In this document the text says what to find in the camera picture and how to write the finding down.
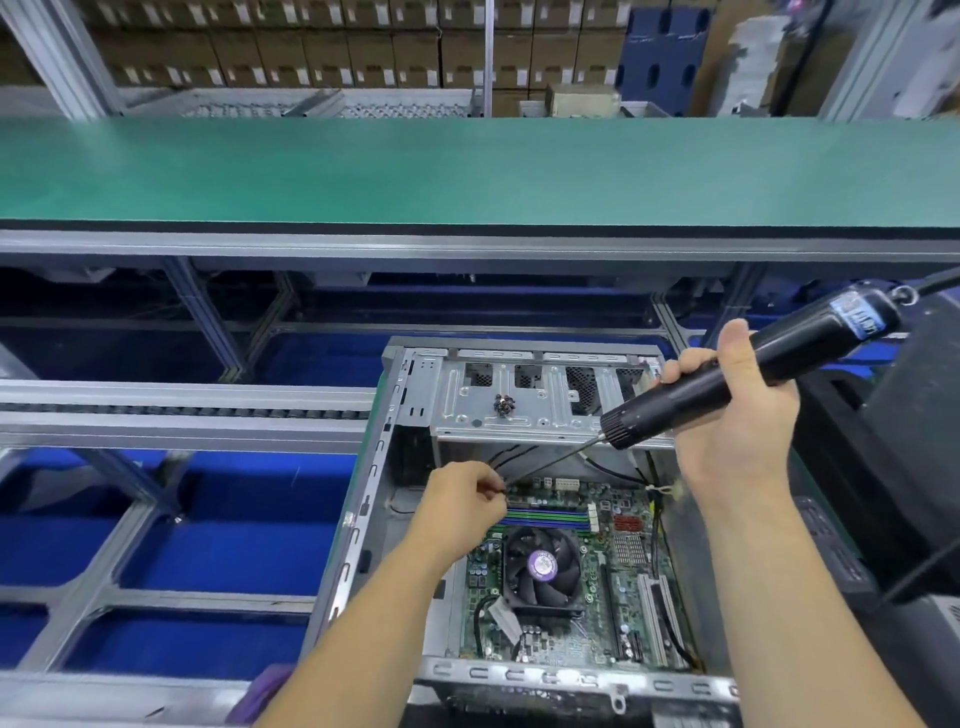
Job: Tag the person's left hand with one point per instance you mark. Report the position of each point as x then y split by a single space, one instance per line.
458 510

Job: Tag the person's right hand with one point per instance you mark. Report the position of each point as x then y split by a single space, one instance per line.
735 435

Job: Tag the grey metal computer case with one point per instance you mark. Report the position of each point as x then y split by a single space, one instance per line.
405 435

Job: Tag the green motherboard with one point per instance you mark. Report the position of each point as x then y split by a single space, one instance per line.
623 585

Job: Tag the person's left forearm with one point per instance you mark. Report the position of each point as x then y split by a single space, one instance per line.
353 653

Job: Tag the green conveyor belt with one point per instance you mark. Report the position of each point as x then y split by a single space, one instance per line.
300 173

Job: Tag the stack of cardboard boxes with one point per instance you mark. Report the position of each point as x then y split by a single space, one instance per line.
345 38

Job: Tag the grey flat metal rail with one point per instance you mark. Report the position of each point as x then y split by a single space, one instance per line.
165 417

